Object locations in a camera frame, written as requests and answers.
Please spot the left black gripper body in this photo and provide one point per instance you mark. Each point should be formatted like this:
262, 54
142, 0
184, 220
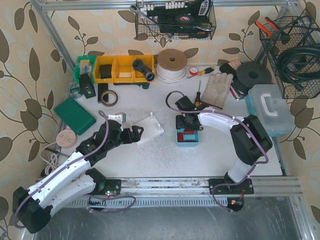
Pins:
127, 136

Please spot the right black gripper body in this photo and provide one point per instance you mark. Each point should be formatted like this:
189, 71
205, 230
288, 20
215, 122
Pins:
186, 120

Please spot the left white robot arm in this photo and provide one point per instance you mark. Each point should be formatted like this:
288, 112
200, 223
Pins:
34, 207

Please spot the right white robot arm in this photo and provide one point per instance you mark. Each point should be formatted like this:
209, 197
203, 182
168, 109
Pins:
250, 140

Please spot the red springs in tray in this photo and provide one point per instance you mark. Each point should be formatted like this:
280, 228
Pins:
185, 135

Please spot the teal plastic parts tray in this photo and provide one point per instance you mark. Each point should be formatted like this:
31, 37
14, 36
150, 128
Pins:
188, 144

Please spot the brown tape roll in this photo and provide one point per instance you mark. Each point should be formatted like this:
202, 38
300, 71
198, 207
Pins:
109, 98

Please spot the beige work glove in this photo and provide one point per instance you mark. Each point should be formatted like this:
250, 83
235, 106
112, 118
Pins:
217, 89

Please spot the green flat case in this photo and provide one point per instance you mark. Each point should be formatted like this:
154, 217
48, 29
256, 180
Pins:
75, 116

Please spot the red tape roll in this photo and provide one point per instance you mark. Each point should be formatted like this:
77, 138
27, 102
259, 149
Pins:
193, 71

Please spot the round pink power strip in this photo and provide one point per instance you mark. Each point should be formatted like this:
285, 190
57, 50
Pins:
66, 139

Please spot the black green device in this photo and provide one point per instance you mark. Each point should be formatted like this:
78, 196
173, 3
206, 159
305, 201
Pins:
86, 86

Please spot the glass jar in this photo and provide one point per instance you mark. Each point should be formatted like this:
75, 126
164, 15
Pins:
75, 91

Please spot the yellow plastic bin row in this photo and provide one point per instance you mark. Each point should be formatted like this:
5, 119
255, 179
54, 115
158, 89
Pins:
118, 69

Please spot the black pipe fitting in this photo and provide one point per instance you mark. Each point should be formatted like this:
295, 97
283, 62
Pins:
139, 66

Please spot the black disc spool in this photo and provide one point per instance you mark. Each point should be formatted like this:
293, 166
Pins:
249, 74

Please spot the teal clear toolbox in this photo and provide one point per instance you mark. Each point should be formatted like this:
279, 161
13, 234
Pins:
265, 102

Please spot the green plastic bin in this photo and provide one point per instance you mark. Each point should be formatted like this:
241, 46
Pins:
84, 65

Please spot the white four-peg base plate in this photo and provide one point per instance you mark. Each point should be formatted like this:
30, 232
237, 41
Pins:
151, 128

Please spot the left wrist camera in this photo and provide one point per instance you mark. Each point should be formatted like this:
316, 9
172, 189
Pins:
119, 117

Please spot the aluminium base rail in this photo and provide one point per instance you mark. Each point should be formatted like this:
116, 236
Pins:
192, 191

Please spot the white cable spool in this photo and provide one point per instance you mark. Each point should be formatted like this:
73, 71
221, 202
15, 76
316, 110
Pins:
171, 66

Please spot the top wire basket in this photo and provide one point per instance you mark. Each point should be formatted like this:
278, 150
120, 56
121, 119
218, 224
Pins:
174, 19

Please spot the wire basket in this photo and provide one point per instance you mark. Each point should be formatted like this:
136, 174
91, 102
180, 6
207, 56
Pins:
293, 53
174, 19

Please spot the right wire basket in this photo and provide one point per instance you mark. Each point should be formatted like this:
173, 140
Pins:
293, 53

